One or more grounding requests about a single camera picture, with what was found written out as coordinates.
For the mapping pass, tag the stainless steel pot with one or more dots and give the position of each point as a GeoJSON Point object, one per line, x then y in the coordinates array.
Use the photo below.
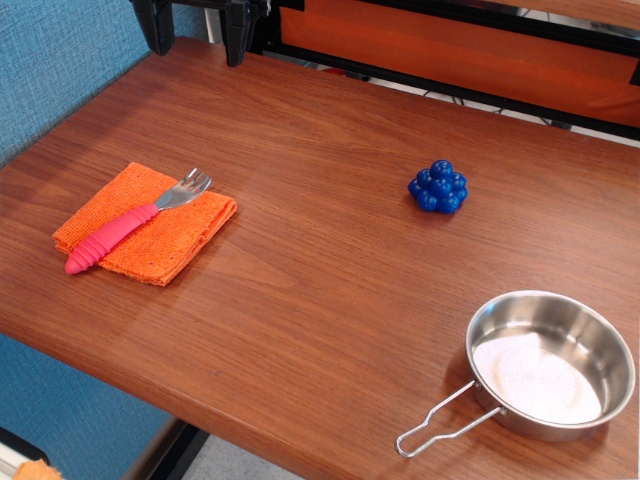
{"type": "Point", "coordinates": [542, 365]}

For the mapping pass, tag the orange folded cloth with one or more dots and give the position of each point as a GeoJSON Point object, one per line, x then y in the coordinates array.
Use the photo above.
{"type": "Point", "coordinates": [157, 251]}

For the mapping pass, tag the orange panel black frame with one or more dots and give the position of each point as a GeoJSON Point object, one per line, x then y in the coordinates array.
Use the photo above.
{"type": "Point", "coordinates": [574, 62]}

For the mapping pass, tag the orange object bottom corner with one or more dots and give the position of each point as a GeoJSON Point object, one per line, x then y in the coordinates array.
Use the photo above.
{"type": "Point", "coordinates": [36, 470]}

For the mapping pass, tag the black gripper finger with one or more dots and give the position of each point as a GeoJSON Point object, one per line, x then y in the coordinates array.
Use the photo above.
{"type": "Point", "coordinates": [239, 19]}
{"type": "Point", "coordinates": [155, 18]}

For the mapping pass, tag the blue toy grape cluster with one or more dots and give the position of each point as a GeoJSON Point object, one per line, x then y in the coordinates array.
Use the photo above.
{"type": "Point", "coordinates": [439, 188]}

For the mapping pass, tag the pink handled fork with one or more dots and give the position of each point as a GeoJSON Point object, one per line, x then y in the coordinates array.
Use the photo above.
{"type": "Point", "coordinates": [98, 244]}

